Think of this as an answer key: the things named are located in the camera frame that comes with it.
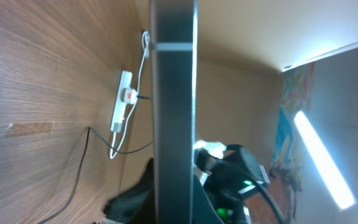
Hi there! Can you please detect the white USB charger plug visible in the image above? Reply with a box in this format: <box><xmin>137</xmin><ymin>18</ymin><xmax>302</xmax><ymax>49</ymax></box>
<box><xmin>120</xmin><ymin>88</ymin><xmax>138</xmax><ymax>105</ymax></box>

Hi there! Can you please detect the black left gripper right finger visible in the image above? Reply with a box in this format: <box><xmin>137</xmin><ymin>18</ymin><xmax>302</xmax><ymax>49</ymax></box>
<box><xmin>193</xmin><ymin>175</ymin><xmax>223</xmax><ymax>224</ymax></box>

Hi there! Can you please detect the white power strip cord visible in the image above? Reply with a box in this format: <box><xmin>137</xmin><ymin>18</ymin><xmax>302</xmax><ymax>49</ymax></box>
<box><xmin>109</xmin><ymin>30</ymin><xmax>151</xmax><ymax>160</ymax></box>

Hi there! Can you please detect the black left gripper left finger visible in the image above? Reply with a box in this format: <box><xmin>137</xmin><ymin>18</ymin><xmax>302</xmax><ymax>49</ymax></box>
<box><xmin>103</xmin><ymin>158</ymin><xmax>154</xmax><ymax>223</ymax></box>

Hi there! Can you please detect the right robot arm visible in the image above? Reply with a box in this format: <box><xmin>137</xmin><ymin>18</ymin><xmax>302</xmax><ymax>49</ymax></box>
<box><xmin>194</xmin><ymin>144</ymin><xmax>285</xmax><ymax>223</ymax></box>

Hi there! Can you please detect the fluorescent ceiling light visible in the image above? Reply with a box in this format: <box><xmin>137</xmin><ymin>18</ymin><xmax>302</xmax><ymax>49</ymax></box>
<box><xmin>293</xmin><ymin>111</ymin><xmax>356</xmax><ymax>210</ymax></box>

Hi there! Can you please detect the white power strip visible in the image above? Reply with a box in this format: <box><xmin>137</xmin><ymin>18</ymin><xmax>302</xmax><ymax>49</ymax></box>
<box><xmin>110</xmin><ymin>70</ymin><xmax>132</xmax><ymax>133</ymax></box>

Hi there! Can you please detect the colourful wall poster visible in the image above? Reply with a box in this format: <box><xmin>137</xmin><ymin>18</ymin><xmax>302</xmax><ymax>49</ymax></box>
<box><xmin>270</xmin><ymin>62</ymin><xmax>315</xmax><ymax>192</ymax></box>

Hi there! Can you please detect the black USB charging cable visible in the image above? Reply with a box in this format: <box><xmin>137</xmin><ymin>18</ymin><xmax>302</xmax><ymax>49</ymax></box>
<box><xmin>37</xmin><ymin>95</ymin><xmax>154</xmax><ymax>224</ymax></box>

